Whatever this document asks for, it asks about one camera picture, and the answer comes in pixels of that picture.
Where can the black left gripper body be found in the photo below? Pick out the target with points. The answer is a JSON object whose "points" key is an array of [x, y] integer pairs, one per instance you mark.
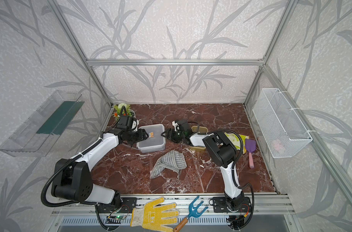
{"points": [[132, 137]]}

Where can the green yellow cloth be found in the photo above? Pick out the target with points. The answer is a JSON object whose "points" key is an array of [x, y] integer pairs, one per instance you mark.
{"points": [[235, 140]]}

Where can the purple pink toy shovel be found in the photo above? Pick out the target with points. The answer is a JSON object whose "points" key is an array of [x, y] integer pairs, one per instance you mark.
{"points": [[250, 146]]}

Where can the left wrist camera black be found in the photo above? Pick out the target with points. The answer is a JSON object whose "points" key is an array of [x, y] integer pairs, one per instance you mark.
{"points": [[127, 123]]}

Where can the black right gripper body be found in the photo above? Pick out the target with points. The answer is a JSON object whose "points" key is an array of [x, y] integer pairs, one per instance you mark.
{"points": [[177, 136]]}

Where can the olive yellow lunch box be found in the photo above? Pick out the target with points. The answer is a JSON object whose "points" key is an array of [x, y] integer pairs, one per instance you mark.
{"points": [[199, 130]]}

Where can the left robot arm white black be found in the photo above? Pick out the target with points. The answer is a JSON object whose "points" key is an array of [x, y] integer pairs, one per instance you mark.
{"points": [[72, 182]]}

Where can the clear acrylic wall shelf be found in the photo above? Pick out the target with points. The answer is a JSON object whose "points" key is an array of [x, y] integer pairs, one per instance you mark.
{"points": [[39, 133]]}

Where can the yellow work glove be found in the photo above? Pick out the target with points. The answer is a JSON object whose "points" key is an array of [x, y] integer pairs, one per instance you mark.
{"points": [[155, 216]]}

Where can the white wire mesh basket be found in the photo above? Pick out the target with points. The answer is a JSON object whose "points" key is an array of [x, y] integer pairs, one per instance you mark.
{"points": [[278, 120]]}

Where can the white flower pot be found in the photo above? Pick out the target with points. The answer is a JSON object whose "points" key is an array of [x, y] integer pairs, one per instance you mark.
{"points": [[131, 115]]}

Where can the clear plastic lunch box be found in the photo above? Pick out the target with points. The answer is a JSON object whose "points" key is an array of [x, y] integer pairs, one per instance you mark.
{"points": [[155, 142]]}

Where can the pink item in basket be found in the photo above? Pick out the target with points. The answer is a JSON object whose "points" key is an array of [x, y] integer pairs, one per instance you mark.
{"points": [[278, 146]]}

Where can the grey striped cleaning cloth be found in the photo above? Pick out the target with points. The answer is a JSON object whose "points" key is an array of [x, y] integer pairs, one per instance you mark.
{"points": [[173, 160]]}

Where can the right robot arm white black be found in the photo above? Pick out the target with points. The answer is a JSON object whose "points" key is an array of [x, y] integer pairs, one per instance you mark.
{"points": [[225, 147]]}

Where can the green artificial plant with flowers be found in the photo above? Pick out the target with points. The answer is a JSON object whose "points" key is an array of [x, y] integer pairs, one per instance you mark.
{"points": [[120, 109]]}

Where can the teal garden hand fork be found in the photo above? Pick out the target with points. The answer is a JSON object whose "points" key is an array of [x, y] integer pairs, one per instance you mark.
{"points": [[193, 213]]}

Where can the white lunch box lid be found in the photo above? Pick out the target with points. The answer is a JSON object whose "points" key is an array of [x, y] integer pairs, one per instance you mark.
{"points": [[196, 140]]}

